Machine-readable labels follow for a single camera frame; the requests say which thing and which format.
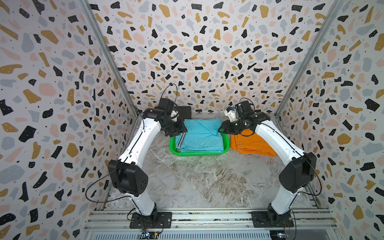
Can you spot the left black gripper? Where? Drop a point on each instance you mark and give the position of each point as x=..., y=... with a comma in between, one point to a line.
x=181, y=128

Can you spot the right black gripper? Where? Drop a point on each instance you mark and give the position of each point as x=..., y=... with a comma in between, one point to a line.
x=225, y=129

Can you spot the green plastic basket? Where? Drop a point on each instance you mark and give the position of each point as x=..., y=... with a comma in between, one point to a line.
x=174, y=150

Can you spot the orange pants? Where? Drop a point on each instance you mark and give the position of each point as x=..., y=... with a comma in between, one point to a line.
x=251, y=144

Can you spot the teal pants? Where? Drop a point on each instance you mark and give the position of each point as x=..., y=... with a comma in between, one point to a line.
x=202, y=136

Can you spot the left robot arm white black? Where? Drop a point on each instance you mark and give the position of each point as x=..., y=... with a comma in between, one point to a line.
x=161, y=112

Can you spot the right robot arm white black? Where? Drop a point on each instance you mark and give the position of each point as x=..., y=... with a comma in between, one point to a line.
x=300, y=166

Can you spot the black hard case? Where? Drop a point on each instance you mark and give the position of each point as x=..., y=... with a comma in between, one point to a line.
x=185, y=112

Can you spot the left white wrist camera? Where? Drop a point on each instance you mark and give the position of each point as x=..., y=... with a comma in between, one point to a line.
x=174, y=115

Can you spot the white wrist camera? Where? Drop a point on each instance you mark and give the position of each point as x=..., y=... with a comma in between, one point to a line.
x=174, y=115
x=231, y=113

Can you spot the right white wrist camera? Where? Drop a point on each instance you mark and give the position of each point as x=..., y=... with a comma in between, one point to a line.
x=231, y=113

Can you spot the right aluminium corner post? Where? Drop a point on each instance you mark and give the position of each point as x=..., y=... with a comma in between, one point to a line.
x=335, y=8

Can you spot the aluminium corner post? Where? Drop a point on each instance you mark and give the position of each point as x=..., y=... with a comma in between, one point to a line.
x=86, y=9
x=335, y=8

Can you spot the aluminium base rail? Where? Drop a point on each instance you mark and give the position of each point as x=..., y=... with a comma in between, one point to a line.
x=212, y=224

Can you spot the left aluminium corner post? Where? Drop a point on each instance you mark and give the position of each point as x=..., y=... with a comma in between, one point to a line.
x=86, y=9

